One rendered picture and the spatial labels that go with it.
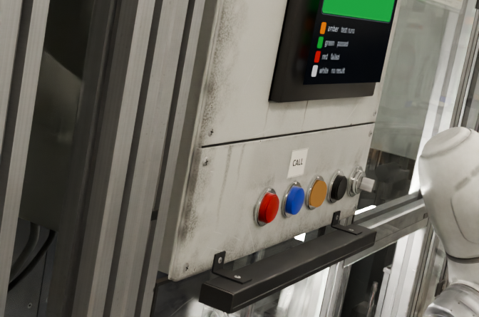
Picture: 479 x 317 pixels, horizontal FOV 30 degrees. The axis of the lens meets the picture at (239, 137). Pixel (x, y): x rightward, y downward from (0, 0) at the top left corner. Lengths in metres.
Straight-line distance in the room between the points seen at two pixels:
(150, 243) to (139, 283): 0.03
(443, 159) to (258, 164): 0.38
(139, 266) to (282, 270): 0.19
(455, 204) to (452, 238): 0.06
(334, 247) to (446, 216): 0.25
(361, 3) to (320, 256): 0.27
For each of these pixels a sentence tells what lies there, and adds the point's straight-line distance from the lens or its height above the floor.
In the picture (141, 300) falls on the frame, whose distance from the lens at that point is 0.77.
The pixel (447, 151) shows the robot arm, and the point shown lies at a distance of 1.18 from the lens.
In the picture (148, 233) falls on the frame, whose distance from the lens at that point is 0.75.
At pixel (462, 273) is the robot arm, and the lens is 1.26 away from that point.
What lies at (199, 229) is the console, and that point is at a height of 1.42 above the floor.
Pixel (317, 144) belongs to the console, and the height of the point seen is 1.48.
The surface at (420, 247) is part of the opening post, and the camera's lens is 1.55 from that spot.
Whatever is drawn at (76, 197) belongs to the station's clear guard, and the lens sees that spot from 0.69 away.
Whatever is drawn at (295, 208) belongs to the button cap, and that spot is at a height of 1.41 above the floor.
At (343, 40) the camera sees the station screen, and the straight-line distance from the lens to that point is 0.92.
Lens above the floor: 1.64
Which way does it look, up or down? 10 degrees down
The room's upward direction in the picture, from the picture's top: 11 degrees clockwise
